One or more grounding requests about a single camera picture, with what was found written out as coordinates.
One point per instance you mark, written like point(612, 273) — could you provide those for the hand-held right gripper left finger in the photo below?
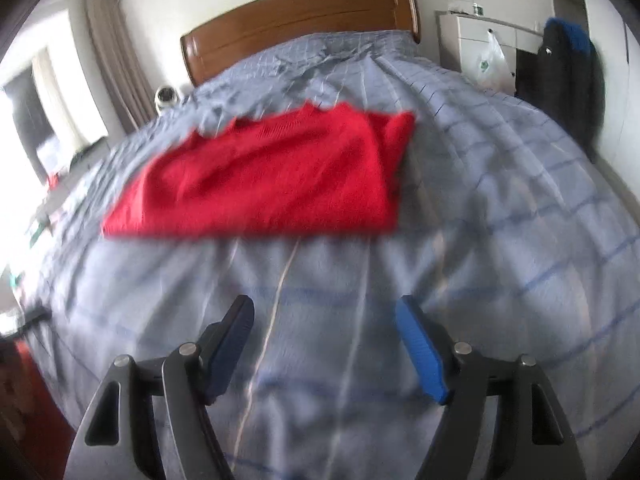
point(230, 345)

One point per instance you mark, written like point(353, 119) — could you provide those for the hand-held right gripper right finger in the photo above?
point(422, 355)

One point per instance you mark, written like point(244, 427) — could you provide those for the red shirt with white print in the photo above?
point(275, 180)

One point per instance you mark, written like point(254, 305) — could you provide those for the blue-grey checked bed sheet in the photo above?
point(350, 285)

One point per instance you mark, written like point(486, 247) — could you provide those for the small white fan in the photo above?
point(166, 99)

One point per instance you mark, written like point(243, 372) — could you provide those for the window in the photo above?
point(50, 110)

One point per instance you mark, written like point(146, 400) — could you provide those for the white plastic bag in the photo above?
point(490, 65)

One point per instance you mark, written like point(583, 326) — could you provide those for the beige curtain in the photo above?
point(115, 70)

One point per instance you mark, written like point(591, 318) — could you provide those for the white cabinet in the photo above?
point(467, 35)

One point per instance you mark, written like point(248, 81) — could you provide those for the wooden headboard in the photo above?
point(300, 15)

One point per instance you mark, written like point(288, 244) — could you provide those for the small bottle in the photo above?
point(476, 6)

